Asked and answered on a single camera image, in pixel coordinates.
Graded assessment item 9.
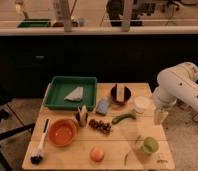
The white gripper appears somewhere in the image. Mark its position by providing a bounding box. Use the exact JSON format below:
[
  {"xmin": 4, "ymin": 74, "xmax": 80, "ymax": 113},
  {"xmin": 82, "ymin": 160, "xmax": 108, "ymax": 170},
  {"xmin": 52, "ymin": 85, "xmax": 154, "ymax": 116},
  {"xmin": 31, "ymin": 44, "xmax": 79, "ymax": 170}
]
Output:
[{"xmin": 153, "ymin": 98, "xmax": 176, "ymax": 125}]

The green pepper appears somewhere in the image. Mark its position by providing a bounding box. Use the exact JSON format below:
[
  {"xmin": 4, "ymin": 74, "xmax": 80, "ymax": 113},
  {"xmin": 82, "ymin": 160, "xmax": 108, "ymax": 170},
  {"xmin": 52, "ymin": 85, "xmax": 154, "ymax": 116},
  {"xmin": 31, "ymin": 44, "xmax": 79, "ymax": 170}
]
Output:
[{"xmin": 111, "ymin": 113, "xmax": 136, "ymax": 125}]

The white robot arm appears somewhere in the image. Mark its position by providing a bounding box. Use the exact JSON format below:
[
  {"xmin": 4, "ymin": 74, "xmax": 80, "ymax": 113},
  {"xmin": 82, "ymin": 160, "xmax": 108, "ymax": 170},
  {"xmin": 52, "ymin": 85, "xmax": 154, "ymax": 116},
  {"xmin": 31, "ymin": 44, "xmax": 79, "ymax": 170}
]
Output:
[{"xmin": 152, "ymin": 62, "xmax": 198, "ymax": 125}]

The dark bowl with block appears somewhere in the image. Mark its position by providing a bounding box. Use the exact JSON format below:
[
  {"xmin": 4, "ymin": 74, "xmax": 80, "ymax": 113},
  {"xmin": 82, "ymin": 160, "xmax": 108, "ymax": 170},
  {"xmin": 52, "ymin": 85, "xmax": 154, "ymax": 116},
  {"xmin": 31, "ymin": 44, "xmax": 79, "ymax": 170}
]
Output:
[{"xmin": 111, "ymin": 84, "xmax": 131, "ymax": 106}]

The red orange bowl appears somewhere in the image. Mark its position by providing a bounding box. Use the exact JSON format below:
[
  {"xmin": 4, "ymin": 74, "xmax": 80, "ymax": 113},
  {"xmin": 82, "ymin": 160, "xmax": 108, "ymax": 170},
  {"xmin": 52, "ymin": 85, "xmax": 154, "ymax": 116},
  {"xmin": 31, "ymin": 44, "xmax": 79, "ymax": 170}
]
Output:
[{"xmin": 49, "ymin": 119, "xmax": 77, "ymax": 147}]

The white round container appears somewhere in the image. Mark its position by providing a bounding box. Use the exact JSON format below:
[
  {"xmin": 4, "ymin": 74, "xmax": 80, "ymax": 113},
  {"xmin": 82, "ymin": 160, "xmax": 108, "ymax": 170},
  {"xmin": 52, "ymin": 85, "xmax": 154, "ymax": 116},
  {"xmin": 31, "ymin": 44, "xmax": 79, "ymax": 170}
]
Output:
[{"xmin": 134, "ymin": 96, "xmax": 150, "ymax": 114}]

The green cup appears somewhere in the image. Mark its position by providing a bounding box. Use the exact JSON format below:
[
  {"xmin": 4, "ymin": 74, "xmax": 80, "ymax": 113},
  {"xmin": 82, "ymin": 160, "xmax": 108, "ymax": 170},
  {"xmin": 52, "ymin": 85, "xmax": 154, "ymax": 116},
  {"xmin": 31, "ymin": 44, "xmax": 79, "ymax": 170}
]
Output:
[{"xmin": 141, "ymin": 137, "xmax": 159, "ymax": 155}]

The bunch of dark grapes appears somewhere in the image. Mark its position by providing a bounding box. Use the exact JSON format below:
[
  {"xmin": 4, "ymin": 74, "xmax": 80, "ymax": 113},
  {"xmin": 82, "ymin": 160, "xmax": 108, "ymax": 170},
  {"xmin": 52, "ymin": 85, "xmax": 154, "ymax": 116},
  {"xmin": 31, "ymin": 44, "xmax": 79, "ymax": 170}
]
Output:
[{"xmin": 89, "ymin": 119, "xmax": 111, "ymax": 135}]

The blue sponge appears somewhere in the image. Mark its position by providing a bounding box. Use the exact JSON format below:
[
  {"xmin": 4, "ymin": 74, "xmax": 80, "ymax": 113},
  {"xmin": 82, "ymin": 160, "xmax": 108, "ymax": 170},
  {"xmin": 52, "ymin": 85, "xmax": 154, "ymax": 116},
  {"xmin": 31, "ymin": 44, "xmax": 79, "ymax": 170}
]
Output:
[{"xmin": 96, "ymin": 99, "xmax": 110, "ymax": 115}]

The peach orange fruit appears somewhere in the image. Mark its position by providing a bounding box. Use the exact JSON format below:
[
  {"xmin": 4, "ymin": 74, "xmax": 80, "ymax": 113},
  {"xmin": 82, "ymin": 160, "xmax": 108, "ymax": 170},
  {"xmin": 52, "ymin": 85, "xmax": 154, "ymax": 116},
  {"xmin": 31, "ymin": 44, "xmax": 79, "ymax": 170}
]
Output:
[{"xmin": 90, "ymin": 147, "xmax": 104, "ymax": 162}]

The grey folded cloth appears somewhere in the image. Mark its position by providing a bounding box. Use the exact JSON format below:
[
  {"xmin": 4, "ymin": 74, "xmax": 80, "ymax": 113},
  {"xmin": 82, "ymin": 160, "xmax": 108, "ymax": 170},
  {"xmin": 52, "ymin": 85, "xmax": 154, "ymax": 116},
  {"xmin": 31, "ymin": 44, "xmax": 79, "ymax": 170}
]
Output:
[{"xmin": 65, "ymin": 86, "xmax": 84, "ymax": 101}]

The green plastic tray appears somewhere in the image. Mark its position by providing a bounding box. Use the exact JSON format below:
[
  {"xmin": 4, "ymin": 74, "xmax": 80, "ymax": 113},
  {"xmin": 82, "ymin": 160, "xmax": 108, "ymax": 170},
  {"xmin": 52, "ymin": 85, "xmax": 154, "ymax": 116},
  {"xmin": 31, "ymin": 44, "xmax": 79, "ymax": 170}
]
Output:
[{"xmin": 44, "ymin": 76, "xmax": 97, "ymax": 111}]

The black chair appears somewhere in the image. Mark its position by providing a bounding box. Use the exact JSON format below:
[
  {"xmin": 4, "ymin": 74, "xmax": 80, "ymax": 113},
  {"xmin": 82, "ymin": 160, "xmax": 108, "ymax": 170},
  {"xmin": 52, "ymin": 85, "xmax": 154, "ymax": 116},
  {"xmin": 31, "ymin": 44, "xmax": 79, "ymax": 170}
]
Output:
[{"xmin": 0, "ymin": 70, "xmax": 36, "ymax": 171}]

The far green tray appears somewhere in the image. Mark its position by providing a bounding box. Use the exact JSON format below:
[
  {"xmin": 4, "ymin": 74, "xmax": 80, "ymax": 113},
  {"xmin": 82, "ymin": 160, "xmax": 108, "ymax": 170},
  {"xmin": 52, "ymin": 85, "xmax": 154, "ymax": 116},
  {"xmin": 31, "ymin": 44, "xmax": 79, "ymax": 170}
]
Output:
[{"xmin": 18, "ymin": 19, "xmax": 51, "ymax": 28}]

